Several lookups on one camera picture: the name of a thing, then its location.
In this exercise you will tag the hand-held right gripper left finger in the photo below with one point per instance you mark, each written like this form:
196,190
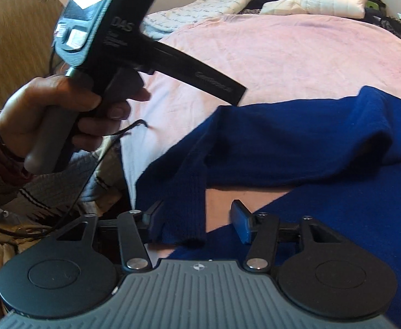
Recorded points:
152,216

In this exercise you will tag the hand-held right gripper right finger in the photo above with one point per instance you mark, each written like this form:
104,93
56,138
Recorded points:
240,219

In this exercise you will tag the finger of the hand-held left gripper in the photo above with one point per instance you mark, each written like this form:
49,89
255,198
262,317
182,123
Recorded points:
204,77

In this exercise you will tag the blue knit sweater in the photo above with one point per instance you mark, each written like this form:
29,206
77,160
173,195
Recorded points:
289,137

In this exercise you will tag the person's left hand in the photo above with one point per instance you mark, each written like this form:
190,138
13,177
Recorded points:
32,109

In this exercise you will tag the white patterned quilt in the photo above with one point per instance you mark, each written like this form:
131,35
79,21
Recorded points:
204,7

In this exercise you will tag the pink blanket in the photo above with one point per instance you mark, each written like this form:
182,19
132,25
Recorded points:
272,58

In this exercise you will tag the white striped knit sweater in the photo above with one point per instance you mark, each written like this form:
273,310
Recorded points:
66,185

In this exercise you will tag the red bangles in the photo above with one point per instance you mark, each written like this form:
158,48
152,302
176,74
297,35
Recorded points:
1,157

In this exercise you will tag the green item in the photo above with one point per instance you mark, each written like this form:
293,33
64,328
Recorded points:
372,5

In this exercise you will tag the dark patterned cloth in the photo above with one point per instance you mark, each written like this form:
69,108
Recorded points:
389,25

